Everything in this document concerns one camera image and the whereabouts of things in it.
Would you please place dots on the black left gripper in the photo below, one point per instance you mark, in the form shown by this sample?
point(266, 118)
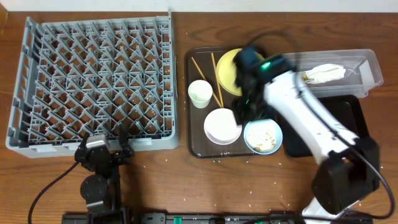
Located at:
point(104, 156)

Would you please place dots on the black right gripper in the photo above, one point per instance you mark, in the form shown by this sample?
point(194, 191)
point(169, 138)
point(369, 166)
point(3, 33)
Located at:
point(241, 112)

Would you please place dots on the light blue bowl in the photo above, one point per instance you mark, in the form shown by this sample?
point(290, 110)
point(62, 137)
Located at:
point(263, 137)

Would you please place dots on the white plastic cup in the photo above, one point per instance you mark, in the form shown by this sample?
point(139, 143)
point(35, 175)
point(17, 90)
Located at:
point(200, 93)

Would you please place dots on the green yellow snack wrapper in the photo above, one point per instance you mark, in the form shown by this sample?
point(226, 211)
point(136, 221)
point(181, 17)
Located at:
point(305, 77)

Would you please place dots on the white paper napkin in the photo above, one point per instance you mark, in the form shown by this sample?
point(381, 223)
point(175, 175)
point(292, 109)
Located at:
point(326, 73)

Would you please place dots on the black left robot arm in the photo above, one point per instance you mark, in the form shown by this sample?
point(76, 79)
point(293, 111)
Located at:
point(102, 189)

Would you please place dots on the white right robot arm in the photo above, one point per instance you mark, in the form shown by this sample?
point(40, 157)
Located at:
point(348, 166)

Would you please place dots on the right wooden chopstick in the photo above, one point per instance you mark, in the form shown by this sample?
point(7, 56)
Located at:
point(217, 81)

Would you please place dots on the yellow plastic plate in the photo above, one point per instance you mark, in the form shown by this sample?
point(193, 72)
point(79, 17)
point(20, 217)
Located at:
point(226, 72)

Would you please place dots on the dark brown tray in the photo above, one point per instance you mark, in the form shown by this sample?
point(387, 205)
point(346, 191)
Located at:
point(200, 60)

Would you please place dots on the grey dish rack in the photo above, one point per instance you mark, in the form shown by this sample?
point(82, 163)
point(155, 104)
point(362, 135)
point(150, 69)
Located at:
point(95, 77)

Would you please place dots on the black plastic bin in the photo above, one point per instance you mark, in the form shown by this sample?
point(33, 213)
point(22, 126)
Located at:
point(346, 109)

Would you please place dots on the clear plastic bin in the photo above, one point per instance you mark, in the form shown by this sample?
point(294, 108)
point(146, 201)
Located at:
point(362, 71)

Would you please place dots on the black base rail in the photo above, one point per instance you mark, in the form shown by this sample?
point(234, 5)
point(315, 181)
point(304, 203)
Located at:
point(161, 218)

